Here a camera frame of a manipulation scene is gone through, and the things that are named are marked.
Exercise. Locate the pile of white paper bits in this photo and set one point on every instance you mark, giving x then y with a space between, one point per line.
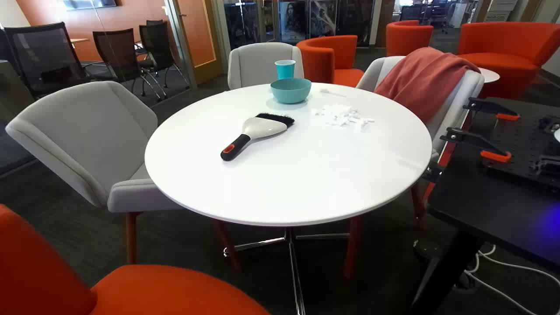
341 116

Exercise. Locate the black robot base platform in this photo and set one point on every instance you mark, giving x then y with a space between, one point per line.
511 205

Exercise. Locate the teal bowl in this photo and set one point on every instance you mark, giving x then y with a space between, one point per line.
290 91

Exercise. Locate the round white table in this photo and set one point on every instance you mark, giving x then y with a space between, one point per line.
311 173

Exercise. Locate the teal plastic cup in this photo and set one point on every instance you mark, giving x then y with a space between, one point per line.
283 68

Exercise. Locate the grey armchair far side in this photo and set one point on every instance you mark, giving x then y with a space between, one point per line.
255 63

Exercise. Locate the salmon pink blanket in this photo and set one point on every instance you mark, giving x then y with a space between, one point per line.
423 79

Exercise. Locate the grey armchair with blanket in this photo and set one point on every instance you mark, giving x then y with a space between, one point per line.
448 112

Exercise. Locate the small orange armchair background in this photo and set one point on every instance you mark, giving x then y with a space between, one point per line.
402 37

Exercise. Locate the large grey armchair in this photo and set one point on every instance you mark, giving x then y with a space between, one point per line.
93 137

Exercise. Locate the orange black clamp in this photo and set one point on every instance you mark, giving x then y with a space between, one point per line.
492 107
486 149

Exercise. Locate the black mesh office chair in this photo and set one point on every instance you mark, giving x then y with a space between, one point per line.
47 61

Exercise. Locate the orange sofa background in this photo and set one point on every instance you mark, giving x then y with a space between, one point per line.
514 49

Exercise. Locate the orange chair near robot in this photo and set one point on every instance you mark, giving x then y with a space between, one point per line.
37 280

